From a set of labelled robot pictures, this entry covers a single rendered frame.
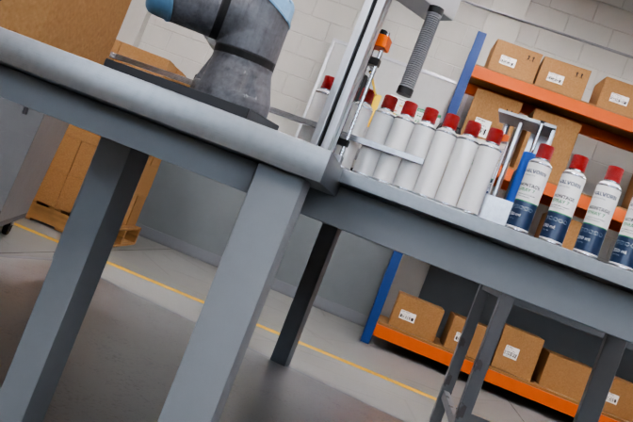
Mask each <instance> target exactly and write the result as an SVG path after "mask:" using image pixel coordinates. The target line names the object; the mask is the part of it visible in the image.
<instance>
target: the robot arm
mask: <svg viewBox="0 0 633 422"><path fill-rule="evenodd" d="M145 7H146V9H147V10H148V11H149V12H150V13H152V14H153V15H155V16H157V17H159V18H162V19H164V21H165V22H171V23H174V24H178V25H180V26H182V27H184V28H187V29H190V30H192V31H195V32H197V33H200V34H202V35H204V37H205V38H206V40H207V42H208V43H209V45H210V46H211V48H212V49H213V54H212V56H211V57H210V58H209V59H208V60H207V62H206V63H205V64H204V65H203V67H202V68H201V70H200V71H199V72H198V74H197V75H196V76H195V78H194V79H193V80H192V82H191V85H190V87H191V88H192V89H196V90H198V91H201V92H204V93H207V94H210V95H213V96H215V97H218V98H220V99H223V100H226V101H228V102H231V103H234V104H237V105H240V106H244V107H246V108H249V109H251V110H252V111H254V112H256V113H258V114H259V115H261V116H263V117H265V118H267V117H268V113H269V110H270V90H271V76H272V74H273V71H274V69H275V66H276V63H277V61H278V58H279V55H280V53H281V50H282V48H283V45H284V40H285V37H286V35H287V32H288V30H289V29H290V27H291V21H292V18H293V14H294V11H295V6H294V3H293V1H292V0H146V1H145Z"/></svg>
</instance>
